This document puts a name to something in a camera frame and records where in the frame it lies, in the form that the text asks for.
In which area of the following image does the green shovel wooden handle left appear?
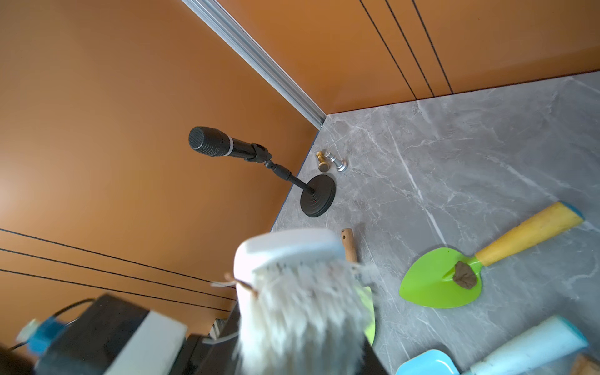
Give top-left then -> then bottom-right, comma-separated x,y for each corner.
342,228 -> 377,345

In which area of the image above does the green pointed shovel wooden handle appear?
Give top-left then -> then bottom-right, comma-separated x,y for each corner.
570,354 -> 600,375

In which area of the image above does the brass chess pawn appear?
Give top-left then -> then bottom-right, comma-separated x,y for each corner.
316,151 -> 331,173

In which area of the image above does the scrub brush blue white handle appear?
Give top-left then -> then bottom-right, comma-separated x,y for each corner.
226,228 -> 373,374

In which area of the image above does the light blue scoop trowel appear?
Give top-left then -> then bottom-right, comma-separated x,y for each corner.
396,315 -> 588,374

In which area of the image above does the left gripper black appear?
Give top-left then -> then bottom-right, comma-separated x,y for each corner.
35,294 -> 188,374

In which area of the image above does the black microphone on stand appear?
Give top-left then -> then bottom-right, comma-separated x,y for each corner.
188,127 -> 337,218

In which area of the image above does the silver chess pawn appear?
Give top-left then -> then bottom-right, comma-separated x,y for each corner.
323,152 -> 348,173

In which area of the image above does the green trowel yellow handle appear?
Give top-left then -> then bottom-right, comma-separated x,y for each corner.
398,202 -> 585,309

